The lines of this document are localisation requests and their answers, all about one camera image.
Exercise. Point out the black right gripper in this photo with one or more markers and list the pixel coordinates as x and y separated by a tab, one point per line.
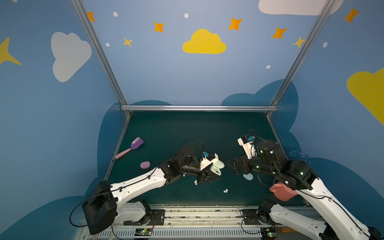
245	163

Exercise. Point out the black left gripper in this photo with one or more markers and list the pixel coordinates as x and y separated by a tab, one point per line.
202	173

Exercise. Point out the white earbud charging case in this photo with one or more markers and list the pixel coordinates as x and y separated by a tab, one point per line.
216	167

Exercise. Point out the light blue earbud charging case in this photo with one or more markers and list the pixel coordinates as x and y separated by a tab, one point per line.
248	177

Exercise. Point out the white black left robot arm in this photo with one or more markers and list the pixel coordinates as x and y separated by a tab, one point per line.
104	205

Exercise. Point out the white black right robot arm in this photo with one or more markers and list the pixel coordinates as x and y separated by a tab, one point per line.
268	157

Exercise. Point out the purple earbud charging case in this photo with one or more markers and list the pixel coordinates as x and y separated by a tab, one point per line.
145	165

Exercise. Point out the pink toy watering can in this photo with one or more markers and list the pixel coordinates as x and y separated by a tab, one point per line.
283	192

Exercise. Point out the green controller circuit board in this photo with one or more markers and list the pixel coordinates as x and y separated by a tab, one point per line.
269	233
143	233

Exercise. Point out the purple pink toy scoop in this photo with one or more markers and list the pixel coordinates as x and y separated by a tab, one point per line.
135	144

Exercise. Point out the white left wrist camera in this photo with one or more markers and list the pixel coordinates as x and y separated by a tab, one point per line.
207	159

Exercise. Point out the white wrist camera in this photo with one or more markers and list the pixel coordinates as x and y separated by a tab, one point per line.
207	159
247	142

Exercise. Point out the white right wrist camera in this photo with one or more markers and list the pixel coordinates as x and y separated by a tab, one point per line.
247	142

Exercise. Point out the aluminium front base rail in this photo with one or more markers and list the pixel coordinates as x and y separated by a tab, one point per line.
183	222

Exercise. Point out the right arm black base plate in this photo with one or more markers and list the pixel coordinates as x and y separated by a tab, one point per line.
255	217

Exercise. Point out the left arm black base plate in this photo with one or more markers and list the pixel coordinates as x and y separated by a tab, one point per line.
156	217

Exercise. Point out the aluminium right corner post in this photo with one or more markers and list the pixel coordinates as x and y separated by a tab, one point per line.
304	49

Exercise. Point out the aluminium corner post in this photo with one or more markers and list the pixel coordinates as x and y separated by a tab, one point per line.
304	49
87	24

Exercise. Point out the aluminium back frame rail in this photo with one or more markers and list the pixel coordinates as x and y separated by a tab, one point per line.
199	108

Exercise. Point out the aluminium left side rail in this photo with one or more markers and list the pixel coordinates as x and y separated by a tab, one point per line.
110	138

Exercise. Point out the aluminium left corner post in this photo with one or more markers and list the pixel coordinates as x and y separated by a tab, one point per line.
87	24

